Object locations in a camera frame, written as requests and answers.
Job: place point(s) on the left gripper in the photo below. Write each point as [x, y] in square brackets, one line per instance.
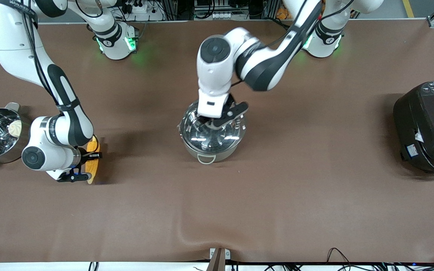
[229, 102]

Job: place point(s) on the glass pot lid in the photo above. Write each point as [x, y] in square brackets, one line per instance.
[198, 137]

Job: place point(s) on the camera stand pole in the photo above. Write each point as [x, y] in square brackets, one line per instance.
[217, 263]

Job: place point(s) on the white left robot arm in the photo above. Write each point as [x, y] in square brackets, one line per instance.
[266, 64]

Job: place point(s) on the white steamed bun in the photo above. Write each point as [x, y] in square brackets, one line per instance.
[15, 128]

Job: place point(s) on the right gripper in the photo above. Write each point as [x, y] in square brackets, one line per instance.
[85, 158]

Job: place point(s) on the yellow corn cob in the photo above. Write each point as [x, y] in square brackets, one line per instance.
[95, 145]

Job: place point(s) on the grey metal clamp bracket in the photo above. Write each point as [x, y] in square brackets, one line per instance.
[227, 254]

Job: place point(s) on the stainless steel pot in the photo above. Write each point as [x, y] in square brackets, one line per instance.
[220, 153]

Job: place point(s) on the black rice cooker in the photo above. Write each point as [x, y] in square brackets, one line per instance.
[431, 128]

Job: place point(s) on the white connector block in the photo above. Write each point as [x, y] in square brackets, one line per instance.
[220, 15]

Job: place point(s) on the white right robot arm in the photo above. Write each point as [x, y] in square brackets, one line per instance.
[13, 37]

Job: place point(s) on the brown table mat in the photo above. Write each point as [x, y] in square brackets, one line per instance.
[315, 207]

